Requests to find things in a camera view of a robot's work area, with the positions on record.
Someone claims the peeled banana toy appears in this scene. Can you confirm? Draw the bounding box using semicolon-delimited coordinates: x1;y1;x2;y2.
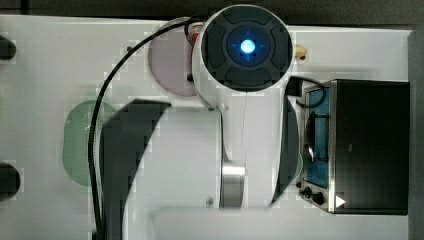
295;45;308;60

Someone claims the black cylinder post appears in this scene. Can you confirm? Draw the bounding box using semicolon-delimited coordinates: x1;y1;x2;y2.
0;36;17;61

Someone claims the purple round plate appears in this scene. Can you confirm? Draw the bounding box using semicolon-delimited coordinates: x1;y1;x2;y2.
148;26;196;97

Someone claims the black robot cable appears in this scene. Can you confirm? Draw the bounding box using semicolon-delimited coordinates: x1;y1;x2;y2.
87;17;201;240

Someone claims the black toaster oven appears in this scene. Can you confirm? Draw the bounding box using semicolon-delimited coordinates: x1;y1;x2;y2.
296;79;410;215

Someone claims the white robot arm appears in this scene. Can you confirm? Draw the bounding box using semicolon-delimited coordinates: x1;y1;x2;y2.
100;4;294;240

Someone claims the red ketchup bottle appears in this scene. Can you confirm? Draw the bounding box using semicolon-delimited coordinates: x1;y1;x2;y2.
184;22;203;46

